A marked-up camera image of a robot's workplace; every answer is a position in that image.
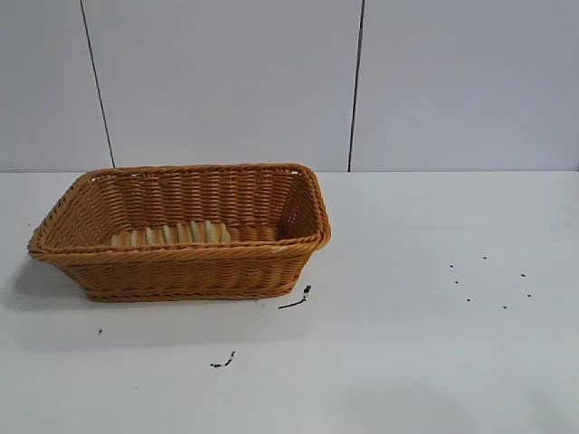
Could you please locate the long twisted striped bread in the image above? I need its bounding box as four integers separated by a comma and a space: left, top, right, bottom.
109, 220, 232, 248

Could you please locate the brown woven wicker basket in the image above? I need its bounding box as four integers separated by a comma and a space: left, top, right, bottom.
27, 162, 333, 303

